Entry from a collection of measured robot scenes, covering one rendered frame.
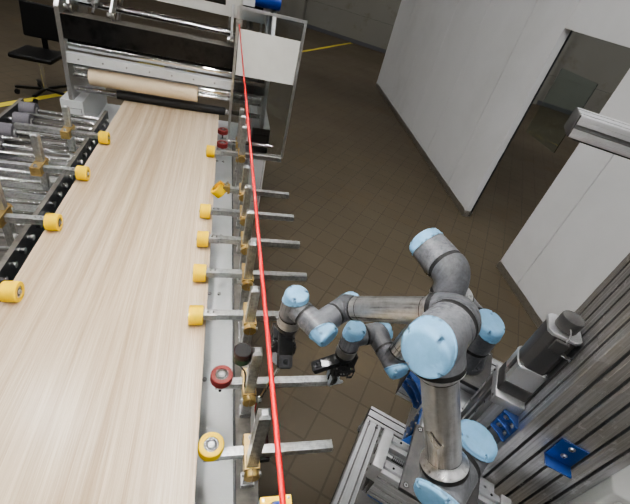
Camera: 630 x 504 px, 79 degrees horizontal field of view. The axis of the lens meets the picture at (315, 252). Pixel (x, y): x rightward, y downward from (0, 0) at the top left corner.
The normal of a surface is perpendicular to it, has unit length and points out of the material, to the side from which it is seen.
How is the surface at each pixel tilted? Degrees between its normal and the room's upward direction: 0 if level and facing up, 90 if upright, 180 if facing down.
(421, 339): 84
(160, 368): 0
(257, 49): 90
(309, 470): 0
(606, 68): 90
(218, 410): 0
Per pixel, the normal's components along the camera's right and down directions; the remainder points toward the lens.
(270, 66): 0.17, 0.64
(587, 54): -0.43, 0.48
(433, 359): -0.69, 0.20
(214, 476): 0.22, -0.77
